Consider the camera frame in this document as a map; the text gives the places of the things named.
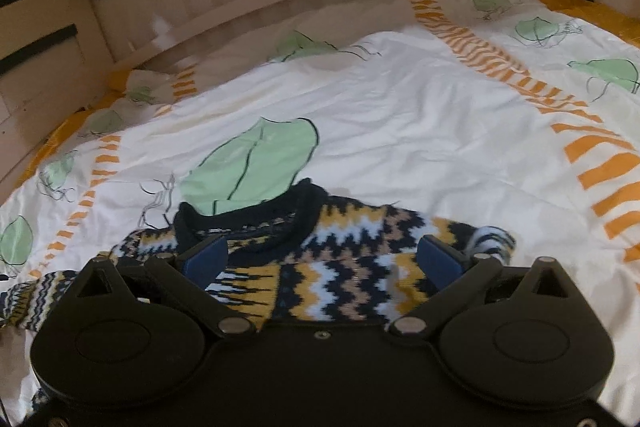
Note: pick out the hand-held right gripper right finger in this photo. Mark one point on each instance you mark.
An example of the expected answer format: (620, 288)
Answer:
(441, 257)

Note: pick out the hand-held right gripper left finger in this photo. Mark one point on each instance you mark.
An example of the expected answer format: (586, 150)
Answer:
(206, 258)

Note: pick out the zigzag patterned knit sweater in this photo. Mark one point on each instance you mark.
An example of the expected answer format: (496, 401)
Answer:
(320, 267)

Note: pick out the white printed duvet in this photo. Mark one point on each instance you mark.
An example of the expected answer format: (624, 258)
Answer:
(400, 132)

